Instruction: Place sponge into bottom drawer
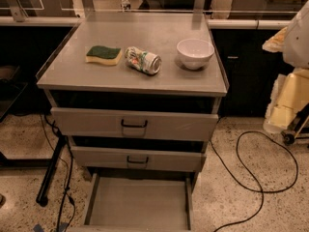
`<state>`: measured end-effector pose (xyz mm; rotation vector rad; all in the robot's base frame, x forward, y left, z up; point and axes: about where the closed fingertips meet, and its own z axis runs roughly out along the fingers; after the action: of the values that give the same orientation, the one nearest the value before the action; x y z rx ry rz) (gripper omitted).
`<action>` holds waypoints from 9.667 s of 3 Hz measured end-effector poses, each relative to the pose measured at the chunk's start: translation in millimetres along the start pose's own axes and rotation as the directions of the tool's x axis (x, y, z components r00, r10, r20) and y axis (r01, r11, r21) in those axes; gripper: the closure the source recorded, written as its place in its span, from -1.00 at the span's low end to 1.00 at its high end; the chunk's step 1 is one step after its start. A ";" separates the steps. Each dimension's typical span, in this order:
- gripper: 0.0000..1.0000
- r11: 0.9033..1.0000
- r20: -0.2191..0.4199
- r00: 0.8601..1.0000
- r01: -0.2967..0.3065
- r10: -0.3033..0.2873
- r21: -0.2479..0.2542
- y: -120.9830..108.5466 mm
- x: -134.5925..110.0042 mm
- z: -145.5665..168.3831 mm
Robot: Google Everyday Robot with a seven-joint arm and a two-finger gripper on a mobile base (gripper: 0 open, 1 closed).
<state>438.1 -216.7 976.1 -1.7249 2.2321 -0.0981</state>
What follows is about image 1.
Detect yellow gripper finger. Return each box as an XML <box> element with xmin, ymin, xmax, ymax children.
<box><xmin>262</xmin><ymin>27</ymin><xmax>287</xmax><ymax>53</ymax></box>
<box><xmin>263</xmin><ymin>69</ymin><xmax>309</xmax><ymax>133</ymax></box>

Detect yellow green sponge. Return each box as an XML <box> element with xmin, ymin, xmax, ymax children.
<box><xmin>85</xmin><ymin>45</ymin><xmax>122</xmax><ymax>66</ymax></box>

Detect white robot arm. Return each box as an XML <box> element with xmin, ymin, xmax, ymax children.
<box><xmin>262</xmin><ymin>2</ymin><xmax>309</xmax><ymax>133</ymax></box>

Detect grey metal drawer cabinet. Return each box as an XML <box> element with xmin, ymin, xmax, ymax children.
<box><xmin>36</xmin><ymin>11</ymin><xmax>230</xmax><ymax>232</ymax></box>

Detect open bottom grey drawer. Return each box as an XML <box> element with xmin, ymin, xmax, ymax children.
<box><xmin>68</xmin><ymin>173</ymin><xmax>193</xmax><ymax>232</ymax></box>

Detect middle grey drawer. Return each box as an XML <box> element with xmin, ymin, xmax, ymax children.
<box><xmin>71</xmin><ymin>146</ymin><xmax>206</xmax><ymax>172</ymax></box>

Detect top grey drawer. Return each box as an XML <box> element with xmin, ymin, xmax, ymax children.
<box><xmin>51</xmin><ymin>107</ymin><xmax>218</xmax><ymax>141</ymax></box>

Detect black wheeled cart base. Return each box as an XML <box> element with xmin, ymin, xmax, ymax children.
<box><xmin>282</xmin><ymin>103</ymin><xmax>309</xmax><ymax>145</ymax></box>

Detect white bowl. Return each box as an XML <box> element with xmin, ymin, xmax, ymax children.
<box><xmin>177</xmin><ymin>39</ymin><xmax>214</xmax><ymax>70</ymax></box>

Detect crushed soda can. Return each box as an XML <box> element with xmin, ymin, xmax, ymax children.
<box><xmin>125</xmin><ymin>46</ymin><xmax>161</xmax><ymax>75</ymax></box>

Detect clear water bottle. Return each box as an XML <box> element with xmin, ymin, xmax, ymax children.
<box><xmin>121</xmin><ymin>0</ymin><xmax>131</xmax><ymax>12</ymax></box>

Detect black table leg stand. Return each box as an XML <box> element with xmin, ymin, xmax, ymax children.
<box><xmin>0</xmin><ymin>136</ymin><xmax>65</xmax><ymax>207</ymax></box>

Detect blue tape piece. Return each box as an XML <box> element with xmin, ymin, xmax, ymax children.
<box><xmin>33</xmin><ymin>222</ymin><xmax>69</xmax><ymax>232</ymax></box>

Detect black floor cable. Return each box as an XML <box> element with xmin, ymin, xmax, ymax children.
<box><xmin>210</xmin><ymin>130</ymin><xmax>299</xmax><ymax>232</ymax></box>

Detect black cables at left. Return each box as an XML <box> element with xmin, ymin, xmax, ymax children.
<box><xmin>39</xmin><ymin>113</ymin><xmax>77</xmax><ymax>232</ymax></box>

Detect white horizontal rail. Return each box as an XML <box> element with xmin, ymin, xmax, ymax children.
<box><xmin>0</xmin><ymin>16</ymin><xmax>290</xmax><ymax>30</ymax></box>

